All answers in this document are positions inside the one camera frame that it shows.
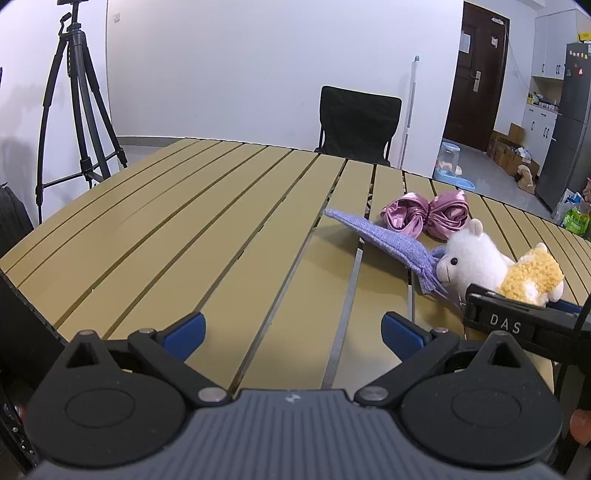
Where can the dark brown door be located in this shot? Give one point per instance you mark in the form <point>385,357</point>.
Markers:
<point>471,106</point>

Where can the purple knitted cloth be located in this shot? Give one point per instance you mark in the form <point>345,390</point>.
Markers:
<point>392,240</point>

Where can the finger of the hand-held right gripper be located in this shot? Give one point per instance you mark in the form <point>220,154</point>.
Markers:
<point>567,307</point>
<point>474,304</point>

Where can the yellow box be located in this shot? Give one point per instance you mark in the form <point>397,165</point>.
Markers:
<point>585,37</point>

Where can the grey refrigerator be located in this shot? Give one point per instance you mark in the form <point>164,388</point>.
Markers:
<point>568,138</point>

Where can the green packet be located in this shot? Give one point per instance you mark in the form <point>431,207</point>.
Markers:
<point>577,221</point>

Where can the white plastic bag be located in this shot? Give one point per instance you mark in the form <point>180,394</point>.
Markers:
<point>570,199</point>

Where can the black tripod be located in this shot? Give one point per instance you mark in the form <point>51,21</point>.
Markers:
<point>76,46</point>

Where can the white wall cabinet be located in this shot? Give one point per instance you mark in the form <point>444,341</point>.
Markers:
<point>549,46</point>

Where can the white pole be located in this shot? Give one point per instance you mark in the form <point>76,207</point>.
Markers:
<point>411,101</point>

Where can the tan folding table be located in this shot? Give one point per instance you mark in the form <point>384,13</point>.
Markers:
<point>184,230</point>

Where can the white base cabinet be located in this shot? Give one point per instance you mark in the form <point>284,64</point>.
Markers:
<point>538,127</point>

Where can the black camera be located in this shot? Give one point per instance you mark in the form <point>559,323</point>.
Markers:
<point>73,2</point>

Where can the pink satin bow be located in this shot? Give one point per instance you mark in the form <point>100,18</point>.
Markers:
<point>443,212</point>

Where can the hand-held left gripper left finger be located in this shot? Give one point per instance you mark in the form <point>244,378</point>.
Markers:
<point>187,332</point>

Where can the open cardboard box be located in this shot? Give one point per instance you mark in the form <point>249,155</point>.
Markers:
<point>503,152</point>

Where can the black folding chair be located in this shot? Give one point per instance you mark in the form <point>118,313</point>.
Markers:
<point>355,120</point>

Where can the blue pet water dispenser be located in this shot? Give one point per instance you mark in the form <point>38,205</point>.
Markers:
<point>448,161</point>

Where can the yellow plush toy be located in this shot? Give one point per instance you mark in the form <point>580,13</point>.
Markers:
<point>531,272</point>

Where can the white plush alpaca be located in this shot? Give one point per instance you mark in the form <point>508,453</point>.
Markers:
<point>475,258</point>

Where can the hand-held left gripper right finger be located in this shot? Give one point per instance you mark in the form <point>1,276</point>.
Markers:
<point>401,334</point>

